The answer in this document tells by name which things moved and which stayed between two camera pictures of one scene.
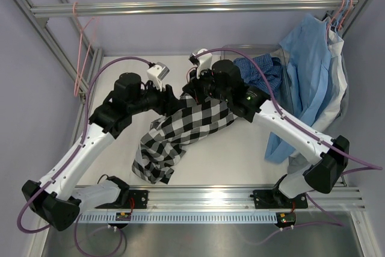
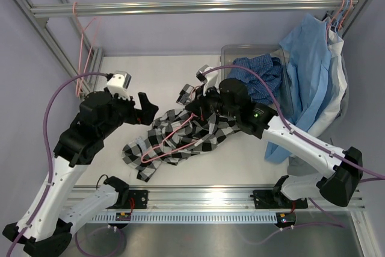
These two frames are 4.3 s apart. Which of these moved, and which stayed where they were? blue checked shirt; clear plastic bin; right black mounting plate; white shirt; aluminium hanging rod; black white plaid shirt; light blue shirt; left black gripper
Moved: black white plaid shirt; left black gripper
Stayed: right black mounting plate; blue checked shirt; white shirt; aluminium hanging rod; light blue shirt; clear plastic bin
